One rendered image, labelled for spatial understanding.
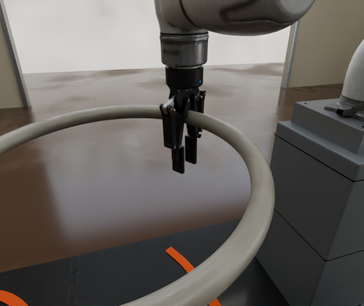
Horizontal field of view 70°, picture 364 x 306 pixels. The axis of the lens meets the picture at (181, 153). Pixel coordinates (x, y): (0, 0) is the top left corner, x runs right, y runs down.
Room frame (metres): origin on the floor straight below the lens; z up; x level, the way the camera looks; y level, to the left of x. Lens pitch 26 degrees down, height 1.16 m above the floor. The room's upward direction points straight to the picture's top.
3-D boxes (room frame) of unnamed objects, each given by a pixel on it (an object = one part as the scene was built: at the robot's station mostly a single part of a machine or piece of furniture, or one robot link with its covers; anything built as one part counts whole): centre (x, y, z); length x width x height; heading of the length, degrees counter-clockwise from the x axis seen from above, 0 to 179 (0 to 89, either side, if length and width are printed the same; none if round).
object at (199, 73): (0.53, -0.01, 1.05); 0.08 x 0.07 x 0.09; 144
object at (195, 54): (0.52, 0.00, 1.12); 0.09 x 0.09 x 0.06
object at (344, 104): (0.90, -0.64, 0.91); 0.22 x 0.18 x 0.06; 118
